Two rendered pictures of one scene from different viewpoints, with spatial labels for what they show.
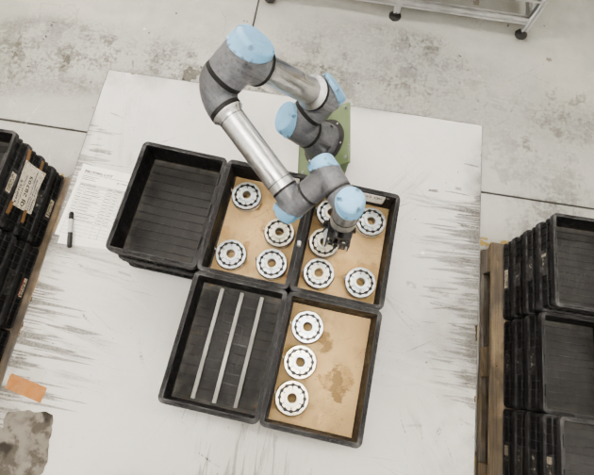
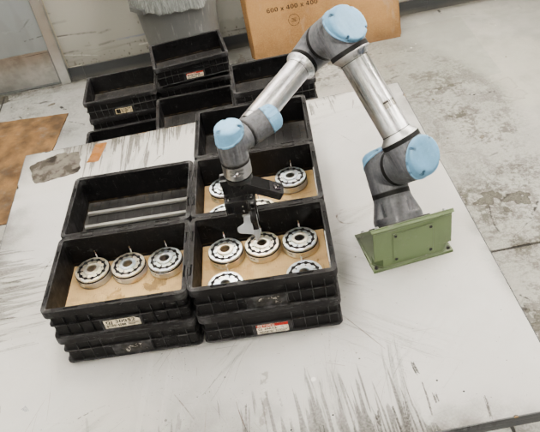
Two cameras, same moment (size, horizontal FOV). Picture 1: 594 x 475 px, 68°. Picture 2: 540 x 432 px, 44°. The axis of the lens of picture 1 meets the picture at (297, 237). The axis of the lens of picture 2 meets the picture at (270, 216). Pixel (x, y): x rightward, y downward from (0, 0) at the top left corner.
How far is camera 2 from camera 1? 1.60 m
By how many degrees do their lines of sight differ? 51
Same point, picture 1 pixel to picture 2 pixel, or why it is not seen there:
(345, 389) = not seen: hidden behind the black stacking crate
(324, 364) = (131, 290)
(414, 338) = (193, 399)
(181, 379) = (104, 204)
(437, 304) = (245, 413)
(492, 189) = not seen: outside the picture
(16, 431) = (64, 159)
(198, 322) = (156, 196)
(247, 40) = (334, 10)
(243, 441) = not seen: hidden behind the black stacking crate
